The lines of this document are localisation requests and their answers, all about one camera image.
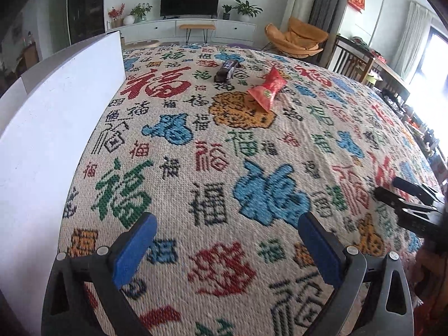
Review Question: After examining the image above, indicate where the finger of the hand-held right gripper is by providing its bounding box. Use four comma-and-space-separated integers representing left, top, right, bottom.
392, 177, 444, 204
374, 186, 438, 218

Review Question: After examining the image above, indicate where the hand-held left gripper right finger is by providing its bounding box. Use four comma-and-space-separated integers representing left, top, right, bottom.
297, 212, 415, 336

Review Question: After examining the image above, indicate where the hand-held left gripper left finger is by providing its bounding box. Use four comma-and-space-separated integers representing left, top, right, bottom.
41, 212, 158, 336

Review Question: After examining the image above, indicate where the white storage box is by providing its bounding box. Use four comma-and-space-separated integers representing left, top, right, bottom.
0, 31, 127, 336

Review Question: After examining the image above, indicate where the red snack packet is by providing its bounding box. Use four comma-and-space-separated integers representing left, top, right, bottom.
247, 66, 288, 113

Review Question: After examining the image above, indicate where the dark brown snack packet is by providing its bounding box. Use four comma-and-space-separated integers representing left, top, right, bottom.
214, 59, 240, 84

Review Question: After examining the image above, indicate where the wooden dining table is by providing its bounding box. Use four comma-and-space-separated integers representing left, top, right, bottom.
350, 37, 412, 102

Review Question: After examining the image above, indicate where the bright window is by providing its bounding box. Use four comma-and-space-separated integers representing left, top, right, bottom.
409, 28, 448, 90

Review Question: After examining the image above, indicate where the printed woven tablecloth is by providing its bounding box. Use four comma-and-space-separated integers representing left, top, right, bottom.
58, 42, 448, 336

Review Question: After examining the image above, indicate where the dark wooden chair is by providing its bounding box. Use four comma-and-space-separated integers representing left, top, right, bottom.
329, 35, 374, 81

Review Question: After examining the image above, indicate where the pale window curtain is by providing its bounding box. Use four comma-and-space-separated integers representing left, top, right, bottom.
390, 2, 433, 81

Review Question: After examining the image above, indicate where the orange lounge chair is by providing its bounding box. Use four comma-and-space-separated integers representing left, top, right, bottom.
264, 17, 330, 57

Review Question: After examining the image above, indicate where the grey curtain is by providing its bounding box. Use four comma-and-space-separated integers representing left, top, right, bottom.
308, 0, 356, 36

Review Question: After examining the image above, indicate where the wooden stool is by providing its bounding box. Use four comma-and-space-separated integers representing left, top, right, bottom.
179, 24, 216, 43

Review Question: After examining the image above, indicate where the white television cabinet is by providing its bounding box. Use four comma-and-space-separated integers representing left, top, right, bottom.
121, 19, 258, 45

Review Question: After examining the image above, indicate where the red flower bouquet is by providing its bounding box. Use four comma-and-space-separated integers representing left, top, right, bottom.
108, 3, 126, 27

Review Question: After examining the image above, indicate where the green potted plant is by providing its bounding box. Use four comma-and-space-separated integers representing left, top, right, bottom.
130, 3, 153, 22

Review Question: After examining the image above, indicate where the large leafy potted plant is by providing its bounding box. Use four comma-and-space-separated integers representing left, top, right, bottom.
232, 0, 263, 22

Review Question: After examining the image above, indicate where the dark glass cabinet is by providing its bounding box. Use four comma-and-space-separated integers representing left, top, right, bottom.
66, 0, 106, 44

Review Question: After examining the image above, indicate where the black television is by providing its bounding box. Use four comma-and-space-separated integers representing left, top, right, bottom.
160, 0, 221, 19

